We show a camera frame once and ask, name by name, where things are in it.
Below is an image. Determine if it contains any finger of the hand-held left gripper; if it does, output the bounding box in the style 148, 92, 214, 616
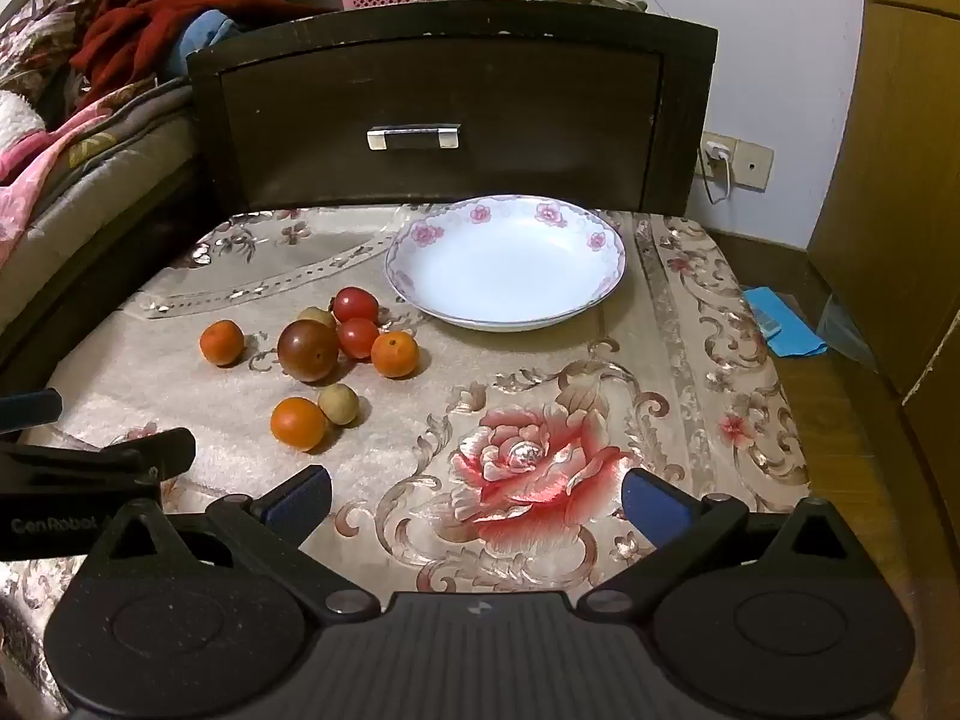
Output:
0, 427, 197, 482
0, 388, 63, 436

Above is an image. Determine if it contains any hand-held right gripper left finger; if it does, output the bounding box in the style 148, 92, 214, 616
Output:
86, 465, 380, 620

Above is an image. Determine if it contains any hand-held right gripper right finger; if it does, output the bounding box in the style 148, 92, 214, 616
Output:
577, 469, 878, 620

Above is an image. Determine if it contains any small orange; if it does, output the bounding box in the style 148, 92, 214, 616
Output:
199, 320, 246, 367
270, 397, 329, 452
370, 331, 419, 379

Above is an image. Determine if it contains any red cherry tomato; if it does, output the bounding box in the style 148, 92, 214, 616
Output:
337, 318, 380, 360
331, 286, 380, 323

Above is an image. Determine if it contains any white floral rimmed plate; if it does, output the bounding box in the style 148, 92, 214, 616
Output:
385, 195, 628, 332

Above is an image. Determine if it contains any beige floral tablecloth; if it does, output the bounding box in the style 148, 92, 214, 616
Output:
0, 202, 812, 720

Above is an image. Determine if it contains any blue cloth on floor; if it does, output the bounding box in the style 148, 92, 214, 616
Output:
742, 286, 830, 359

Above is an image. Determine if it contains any pink floral blanket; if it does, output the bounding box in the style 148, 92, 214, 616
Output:
0, 79, 197, 265

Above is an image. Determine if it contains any bed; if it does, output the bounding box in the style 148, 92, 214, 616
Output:
0, 0, 346, 361

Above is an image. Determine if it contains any red cloth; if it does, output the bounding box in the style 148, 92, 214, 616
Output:
69, 0, 331, 102

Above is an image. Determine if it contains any wooden wardrobe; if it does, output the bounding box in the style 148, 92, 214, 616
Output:
806, 0, 960, 466

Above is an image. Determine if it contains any dark wooden nightstand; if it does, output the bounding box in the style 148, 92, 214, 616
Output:
186, 0, 719, 215

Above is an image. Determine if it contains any white plug with cable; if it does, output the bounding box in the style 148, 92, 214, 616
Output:
700, 146, 737, 206

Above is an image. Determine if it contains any brown wall socket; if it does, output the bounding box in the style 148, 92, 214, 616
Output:
739, 139, 774, 192

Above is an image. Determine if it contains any white wall socket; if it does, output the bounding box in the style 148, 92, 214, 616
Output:
701, 131, 741, 182

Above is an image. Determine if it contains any silver drawer handle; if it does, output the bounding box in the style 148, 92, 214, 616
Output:
367, 125, 460, 152

